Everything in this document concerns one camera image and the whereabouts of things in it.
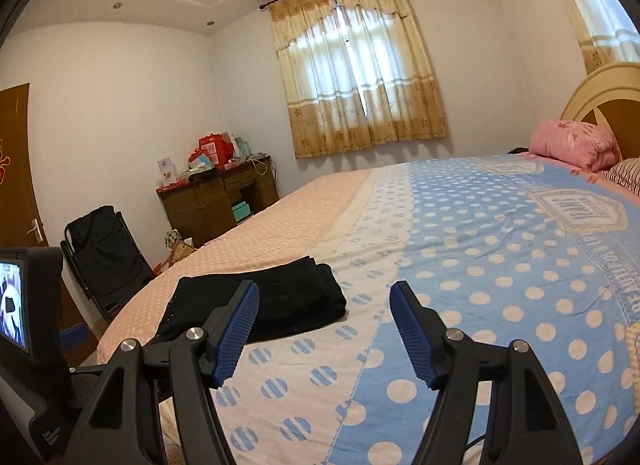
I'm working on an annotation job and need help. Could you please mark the striped pillow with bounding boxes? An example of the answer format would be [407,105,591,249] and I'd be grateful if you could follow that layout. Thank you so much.
[600,157,640,196]

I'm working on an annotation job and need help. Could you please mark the black folding chair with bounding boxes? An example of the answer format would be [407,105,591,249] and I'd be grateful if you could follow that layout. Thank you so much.
[60,205,156,321]

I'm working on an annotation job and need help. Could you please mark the cream wooden headboard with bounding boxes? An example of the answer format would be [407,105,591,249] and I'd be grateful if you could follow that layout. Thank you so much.
[561,62,640,160]

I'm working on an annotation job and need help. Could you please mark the red door decoration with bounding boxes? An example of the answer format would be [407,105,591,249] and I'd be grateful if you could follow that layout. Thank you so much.
[0,137,13,183]

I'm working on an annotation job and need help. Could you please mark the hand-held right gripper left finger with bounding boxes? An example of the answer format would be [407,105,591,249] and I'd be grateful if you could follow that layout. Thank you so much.
[62,279,261,465]

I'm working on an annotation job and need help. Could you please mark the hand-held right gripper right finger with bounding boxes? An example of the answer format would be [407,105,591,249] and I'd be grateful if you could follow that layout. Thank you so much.
[389,281,583,465]

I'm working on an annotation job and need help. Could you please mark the pink floral quilt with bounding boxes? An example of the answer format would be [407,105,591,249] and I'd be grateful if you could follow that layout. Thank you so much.
[528,119,621,172]

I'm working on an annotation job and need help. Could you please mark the white photo card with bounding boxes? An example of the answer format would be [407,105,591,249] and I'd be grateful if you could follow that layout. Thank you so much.
[156,157,178,186]

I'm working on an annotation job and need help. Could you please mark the beige patterned window curtain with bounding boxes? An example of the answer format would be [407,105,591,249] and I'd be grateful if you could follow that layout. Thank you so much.
[532,0,640,76]
[270,0,450,160]

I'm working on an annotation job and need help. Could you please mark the bed with polka dot sheet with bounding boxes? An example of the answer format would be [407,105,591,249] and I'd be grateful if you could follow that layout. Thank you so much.
[97,155,640,465]

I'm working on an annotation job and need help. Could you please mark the brown wooden desk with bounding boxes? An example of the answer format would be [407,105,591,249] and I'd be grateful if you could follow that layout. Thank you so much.
[156,157,280,248]

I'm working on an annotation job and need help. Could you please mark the black pants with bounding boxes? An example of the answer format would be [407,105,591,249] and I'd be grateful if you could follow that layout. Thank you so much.
[156,256,348,343]

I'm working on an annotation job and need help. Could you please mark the brown wooden door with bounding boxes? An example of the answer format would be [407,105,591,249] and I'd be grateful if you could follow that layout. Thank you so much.
[0,85,98,361]

